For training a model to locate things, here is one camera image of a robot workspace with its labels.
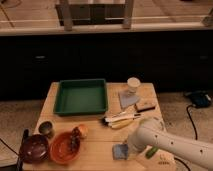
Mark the yellow banana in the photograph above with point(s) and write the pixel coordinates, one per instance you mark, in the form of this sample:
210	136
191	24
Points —
120	124

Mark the red apple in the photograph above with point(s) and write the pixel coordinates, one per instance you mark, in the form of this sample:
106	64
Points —
83	130

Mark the white paper cup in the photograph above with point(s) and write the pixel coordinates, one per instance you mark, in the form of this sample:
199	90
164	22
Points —
133	84

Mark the wooden block with black edge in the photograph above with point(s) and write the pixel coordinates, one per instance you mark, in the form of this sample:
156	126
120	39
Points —
144	105

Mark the dark blue device on floor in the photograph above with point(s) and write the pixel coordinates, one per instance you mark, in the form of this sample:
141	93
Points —
199	98

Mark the dark grape bunch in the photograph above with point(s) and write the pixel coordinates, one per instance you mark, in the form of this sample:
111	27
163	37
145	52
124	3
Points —
75	140

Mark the small metal cup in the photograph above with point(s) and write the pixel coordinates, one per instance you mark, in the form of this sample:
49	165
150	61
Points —
46	129

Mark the orange bowl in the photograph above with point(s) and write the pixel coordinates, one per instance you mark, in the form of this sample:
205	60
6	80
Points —
60	151

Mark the green cucumber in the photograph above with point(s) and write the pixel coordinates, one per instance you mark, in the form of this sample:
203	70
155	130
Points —
151	152

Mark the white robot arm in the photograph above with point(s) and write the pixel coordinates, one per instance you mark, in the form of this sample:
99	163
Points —
151	131

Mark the blue sponge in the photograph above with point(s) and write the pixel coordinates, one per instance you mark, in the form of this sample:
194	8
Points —
120	151

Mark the dark red bowl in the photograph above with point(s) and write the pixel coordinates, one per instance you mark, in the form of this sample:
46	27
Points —
34	149

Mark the light blue cloth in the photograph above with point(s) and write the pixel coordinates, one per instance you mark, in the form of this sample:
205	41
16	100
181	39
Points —
127	98

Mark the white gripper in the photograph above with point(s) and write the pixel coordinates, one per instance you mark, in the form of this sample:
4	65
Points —
135	145

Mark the green plastic tray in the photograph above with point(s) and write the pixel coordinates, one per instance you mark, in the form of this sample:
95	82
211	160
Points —
81	97

